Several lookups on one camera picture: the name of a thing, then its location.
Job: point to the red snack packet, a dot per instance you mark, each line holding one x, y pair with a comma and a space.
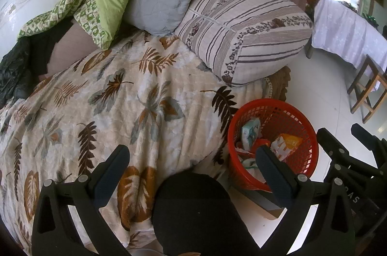
262, 141

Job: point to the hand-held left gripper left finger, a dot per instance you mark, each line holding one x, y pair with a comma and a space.
110, 174

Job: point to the brown crocheted bed cover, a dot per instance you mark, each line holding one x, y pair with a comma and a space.
282, 80

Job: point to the black puffer jacket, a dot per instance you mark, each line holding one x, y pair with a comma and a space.
13, 68

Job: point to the wooden chair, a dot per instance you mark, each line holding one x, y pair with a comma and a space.
359, 92

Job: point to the red plastic basket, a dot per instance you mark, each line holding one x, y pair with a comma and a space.
290, 117

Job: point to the black cloth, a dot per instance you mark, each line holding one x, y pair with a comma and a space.
45, 50

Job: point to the striped floral pillow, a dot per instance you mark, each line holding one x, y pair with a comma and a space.
242, 26

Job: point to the person's black-trousered leg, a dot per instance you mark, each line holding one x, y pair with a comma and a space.
193, 207

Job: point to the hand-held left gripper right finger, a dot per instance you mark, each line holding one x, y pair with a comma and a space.
270, 177

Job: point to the orange snack bag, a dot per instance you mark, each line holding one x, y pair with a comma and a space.
287, 142

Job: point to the lavender tablecloth table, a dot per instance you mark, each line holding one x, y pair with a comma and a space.
341, 29

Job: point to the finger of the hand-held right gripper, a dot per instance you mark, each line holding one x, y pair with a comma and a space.
367, 139
332, 147

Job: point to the leaf-printed blanket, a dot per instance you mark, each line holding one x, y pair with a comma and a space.
105, 123

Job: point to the light blue packet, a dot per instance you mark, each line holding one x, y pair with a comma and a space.
251, 132

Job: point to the mauve mattress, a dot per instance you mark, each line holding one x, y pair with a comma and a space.
72, 53

